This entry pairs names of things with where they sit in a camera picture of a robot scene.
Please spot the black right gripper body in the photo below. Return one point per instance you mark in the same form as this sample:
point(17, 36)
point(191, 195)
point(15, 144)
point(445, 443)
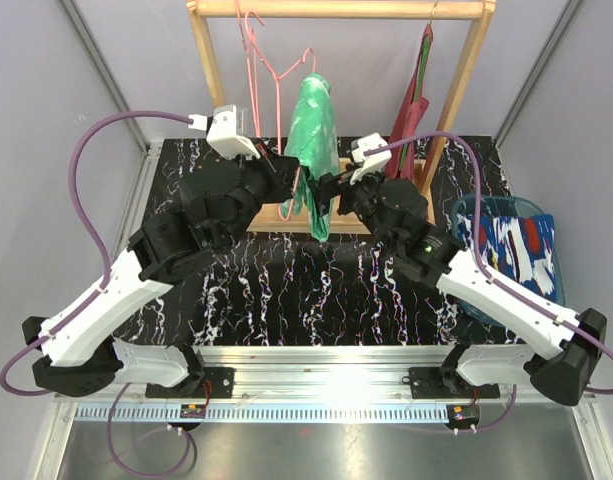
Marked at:
point(362, 198)

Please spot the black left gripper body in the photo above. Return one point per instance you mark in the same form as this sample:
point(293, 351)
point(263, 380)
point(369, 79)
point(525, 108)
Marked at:
point(260, 179)

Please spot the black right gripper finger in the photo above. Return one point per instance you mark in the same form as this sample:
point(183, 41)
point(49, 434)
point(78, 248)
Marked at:
point(322, 201)
point(330, 183)

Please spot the green patterned trousers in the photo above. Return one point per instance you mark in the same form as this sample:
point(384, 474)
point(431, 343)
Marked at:
point(313, 141)

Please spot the blue patterned trousers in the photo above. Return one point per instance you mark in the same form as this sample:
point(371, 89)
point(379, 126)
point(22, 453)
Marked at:
point(523, 250)

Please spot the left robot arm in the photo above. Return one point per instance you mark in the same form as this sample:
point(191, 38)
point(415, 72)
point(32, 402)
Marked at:
point(81, 356)

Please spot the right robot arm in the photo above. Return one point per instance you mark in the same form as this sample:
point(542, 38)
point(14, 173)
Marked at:
point(559, 349)

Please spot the green plastic hanger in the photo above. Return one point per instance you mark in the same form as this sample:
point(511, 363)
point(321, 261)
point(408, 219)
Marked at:
point(419, 78)

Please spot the maroon tank top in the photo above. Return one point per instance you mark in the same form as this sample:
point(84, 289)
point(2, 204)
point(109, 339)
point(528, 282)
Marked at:
point(408, 118)

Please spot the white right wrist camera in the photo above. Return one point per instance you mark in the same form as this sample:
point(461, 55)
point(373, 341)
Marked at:
point(370, 155)

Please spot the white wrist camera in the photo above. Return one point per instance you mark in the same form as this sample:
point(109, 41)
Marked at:
point(370, 155)
point(224, 132)

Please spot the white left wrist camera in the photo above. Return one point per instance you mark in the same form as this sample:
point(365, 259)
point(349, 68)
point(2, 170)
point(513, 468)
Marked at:
point(224, 132)

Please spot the aluminium frame rail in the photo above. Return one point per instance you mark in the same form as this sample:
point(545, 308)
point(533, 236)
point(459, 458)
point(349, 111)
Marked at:
point(148, 152)

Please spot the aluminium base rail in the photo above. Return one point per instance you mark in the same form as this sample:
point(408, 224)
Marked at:
point(340, 384)

